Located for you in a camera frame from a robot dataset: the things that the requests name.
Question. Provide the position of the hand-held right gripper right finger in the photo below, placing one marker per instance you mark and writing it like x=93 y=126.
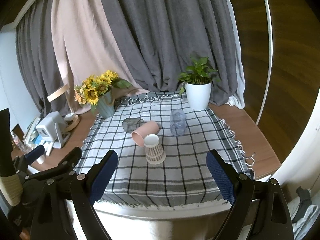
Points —
x=221 y=177

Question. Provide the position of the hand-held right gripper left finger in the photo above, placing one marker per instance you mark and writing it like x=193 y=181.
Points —
x=103 y=177

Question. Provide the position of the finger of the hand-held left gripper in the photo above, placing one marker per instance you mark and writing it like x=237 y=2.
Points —
x=65 y=163
x=35 y=153

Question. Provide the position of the pink cup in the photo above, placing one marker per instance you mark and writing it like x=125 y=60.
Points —
x=147 y=130

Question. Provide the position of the checked paper cup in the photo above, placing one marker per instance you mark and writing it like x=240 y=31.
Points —
x=155 y=155

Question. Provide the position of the dark glass cup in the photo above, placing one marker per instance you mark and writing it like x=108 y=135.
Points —
x=131 y=124

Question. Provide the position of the clear plastic cup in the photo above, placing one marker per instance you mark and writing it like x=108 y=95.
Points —
x=177 y=122

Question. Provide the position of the stack of books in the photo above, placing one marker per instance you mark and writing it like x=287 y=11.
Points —
x=32 y=131

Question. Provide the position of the white box-shaped device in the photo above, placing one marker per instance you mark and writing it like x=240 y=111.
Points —
x=50 y=128

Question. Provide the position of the checked grey white tablecloth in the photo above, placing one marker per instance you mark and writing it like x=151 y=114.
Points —
x=175 y=177

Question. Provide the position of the white desk lamp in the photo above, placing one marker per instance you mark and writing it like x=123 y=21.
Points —
x=58 y=93

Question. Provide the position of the blue ribbed vase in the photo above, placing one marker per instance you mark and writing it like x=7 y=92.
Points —
x=105 y=106

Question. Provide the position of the sunflower bouquet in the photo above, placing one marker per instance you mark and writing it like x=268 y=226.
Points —
x=96 y=87

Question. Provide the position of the white plant pot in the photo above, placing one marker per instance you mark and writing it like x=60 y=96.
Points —
x=198 y=95

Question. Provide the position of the narrow grey curtain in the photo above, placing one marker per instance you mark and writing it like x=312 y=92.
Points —
x=37 y=62

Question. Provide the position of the grey cloth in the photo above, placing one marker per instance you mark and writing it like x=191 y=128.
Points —
x=303 y=217

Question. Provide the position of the white sheer curtain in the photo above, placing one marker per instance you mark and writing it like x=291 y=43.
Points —
x=237 y=80

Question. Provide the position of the green pothos plant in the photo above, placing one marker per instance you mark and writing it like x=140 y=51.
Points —
x=197 y=73

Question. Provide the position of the pink curtain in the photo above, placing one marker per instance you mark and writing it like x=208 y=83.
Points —
x=82 y=42

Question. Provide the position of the wide grey curtain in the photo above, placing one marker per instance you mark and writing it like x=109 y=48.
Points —
x=170 y=35

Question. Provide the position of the white curved frame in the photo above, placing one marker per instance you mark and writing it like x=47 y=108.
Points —
x=269 y=55

